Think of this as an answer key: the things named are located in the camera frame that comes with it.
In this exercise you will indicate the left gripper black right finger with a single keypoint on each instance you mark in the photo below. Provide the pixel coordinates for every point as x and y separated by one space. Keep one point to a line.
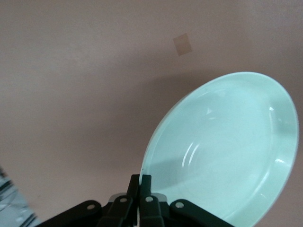
151 212

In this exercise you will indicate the light green plate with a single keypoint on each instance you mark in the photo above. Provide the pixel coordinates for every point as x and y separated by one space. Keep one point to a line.
225 142

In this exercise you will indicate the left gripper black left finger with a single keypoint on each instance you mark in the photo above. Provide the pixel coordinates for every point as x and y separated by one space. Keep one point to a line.
118 212

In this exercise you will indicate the brown tape square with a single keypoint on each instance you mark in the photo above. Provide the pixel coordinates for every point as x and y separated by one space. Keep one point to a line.
182 45

